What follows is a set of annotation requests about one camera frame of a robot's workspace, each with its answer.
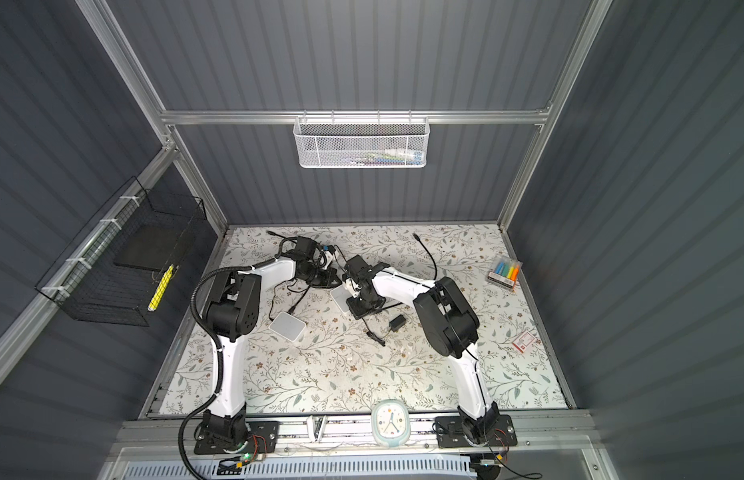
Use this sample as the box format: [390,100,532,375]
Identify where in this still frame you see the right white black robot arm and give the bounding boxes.
[343,255,500,446]

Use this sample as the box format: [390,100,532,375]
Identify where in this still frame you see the small red white card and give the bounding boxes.
[512,331,538,353]

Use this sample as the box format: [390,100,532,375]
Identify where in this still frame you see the white ventilated cable duct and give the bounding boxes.
[119,453,481,480]

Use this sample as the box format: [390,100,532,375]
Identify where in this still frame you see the pack of coloured markers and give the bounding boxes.
[487,255,523,290]

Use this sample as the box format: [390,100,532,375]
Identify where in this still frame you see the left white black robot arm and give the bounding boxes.
[191,236,340,450]

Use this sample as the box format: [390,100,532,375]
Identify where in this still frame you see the floral patterned table mat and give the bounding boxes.
[158,224,569,416]

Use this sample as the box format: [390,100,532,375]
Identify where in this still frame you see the white wire mesh basket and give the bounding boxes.
[293,117,431,169]

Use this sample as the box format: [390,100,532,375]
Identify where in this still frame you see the mint green alarm clock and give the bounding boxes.
[370,399,411,448]

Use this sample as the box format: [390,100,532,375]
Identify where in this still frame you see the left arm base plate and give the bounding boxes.
[193,417,280,455]

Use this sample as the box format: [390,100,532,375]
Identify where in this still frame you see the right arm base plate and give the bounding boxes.
[432,414,518,449]

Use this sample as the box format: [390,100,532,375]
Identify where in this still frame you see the yellow black striped marker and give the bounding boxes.
[147,264,175,312]

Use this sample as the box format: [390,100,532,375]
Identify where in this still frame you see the long black cable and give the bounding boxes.
[412,232,439,281]
[266,230,317,317]

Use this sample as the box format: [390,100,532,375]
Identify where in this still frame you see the black wire wall basket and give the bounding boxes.
[36,181,207,327]

